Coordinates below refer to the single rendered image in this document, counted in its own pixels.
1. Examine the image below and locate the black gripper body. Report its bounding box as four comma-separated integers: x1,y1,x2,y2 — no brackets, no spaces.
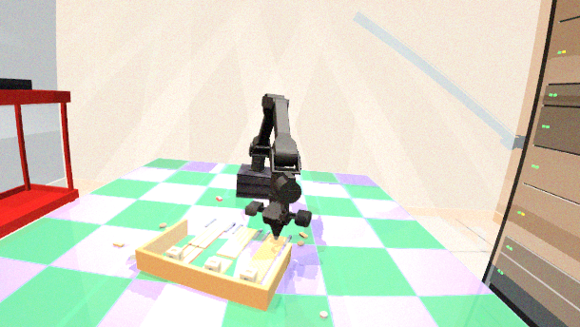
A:
244,190,312,227

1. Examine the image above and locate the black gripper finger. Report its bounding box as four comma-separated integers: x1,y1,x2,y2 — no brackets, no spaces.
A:
269,225,278,236
276,220,291,237

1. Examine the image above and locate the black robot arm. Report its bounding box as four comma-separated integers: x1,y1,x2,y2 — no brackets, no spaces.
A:
248,93,302,227

